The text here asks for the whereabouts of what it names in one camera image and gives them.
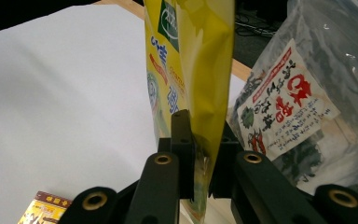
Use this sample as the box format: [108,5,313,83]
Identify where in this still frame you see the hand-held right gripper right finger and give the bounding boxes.
[208,120,244,200]

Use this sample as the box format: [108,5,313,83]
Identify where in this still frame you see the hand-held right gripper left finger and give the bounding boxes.
[157,108,198,201]

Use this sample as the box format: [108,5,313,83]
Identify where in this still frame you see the yellow green spout pouch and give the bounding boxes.
[143,0,236,224]

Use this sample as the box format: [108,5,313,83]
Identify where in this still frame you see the clear bag of dried seaweed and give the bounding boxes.
[226,0,358,195]

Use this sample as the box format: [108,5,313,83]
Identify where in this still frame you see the small yellow red box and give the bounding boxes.
[17,190,74,224]

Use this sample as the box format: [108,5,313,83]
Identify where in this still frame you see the bundle of floor cables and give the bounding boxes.
[234,11,281,40]

